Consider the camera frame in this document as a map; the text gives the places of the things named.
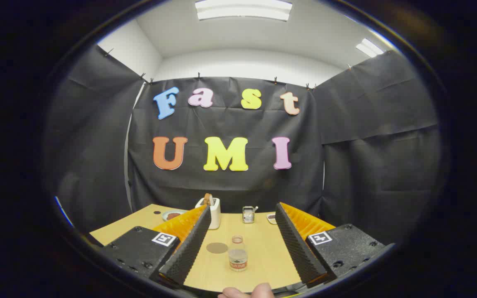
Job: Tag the wooden table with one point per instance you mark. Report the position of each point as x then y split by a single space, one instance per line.
263 256

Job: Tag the brown bread piece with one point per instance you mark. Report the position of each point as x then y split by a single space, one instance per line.
173 215

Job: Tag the white divided dish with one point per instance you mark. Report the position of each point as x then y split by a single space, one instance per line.
271 217

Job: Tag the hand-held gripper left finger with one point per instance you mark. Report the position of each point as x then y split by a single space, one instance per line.
189 248

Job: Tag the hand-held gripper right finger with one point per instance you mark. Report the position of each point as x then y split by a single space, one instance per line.
298 248

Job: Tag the long ceiling light panel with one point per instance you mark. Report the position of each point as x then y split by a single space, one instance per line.
242 10

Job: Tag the round brown coaster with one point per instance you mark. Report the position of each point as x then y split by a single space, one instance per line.
217 248

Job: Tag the white toaster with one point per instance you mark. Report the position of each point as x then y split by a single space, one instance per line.
215 217

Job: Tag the small ceiling light panel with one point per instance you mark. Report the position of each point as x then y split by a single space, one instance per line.
369 47

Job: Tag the pale green plate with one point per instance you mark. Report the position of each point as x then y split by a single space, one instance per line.
168 213

